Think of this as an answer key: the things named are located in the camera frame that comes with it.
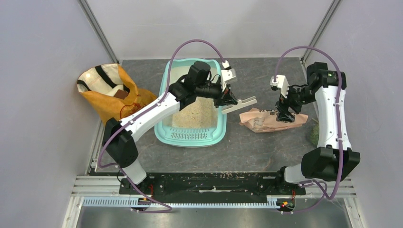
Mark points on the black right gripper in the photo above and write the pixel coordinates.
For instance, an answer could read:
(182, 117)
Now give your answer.
(288, 102)

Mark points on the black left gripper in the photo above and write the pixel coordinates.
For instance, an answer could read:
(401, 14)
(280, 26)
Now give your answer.
(225, 98)

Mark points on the pink cat litter bag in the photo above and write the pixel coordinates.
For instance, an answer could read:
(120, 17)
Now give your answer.
(265, 121)

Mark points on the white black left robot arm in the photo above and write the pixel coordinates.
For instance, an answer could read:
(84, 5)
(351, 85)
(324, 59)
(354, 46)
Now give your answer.
(120, 136)

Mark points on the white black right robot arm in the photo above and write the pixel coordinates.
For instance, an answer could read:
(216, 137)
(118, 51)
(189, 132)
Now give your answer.
(333, 159)

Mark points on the tan litter pile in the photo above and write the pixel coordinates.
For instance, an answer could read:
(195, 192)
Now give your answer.
(200, 114)

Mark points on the teal plastic litter box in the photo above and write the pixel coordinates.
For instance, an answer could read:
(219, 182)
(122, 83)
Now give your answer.
(202, 137)

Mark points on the green netted melon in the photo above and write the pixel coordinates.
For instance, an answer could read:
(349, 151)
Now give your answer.
(313, 136)

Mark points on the orange Trader Joe's bag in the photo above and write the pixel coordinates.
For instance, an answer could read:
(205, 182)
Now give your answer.
(112, 92)

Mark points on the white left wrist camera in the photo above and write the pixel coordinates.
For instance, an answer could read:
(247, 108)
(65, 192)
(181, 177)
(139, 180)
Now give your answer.
(228, 75)

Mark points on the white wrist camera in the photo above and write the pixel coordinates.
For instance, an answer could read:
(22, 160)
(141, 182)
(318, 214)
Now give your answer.
(280, 82)
(228, 75)

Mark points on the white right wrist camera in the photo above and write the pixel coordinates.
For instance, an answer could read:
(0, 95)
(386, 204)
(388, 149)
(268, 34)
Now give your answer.
(280, 82)

